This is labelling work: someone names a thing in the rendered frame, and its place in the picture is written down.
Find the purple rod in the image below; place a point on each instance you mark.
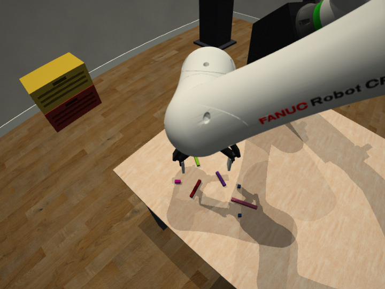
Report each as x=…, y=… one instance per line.
x=220, y=178

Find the dark red rod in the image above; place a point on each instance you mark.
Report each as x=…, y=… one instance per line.
x=195, y=188

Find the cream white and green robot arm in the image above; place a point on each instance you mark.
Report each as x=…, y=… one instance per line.
x=339, y=60

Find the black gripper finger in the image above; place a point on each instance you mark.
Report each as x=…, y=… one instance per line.
x=178, y=156
x=231, y=154

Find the pink rod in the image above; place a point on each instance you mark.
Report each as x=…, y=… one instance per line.
x=244, y=203

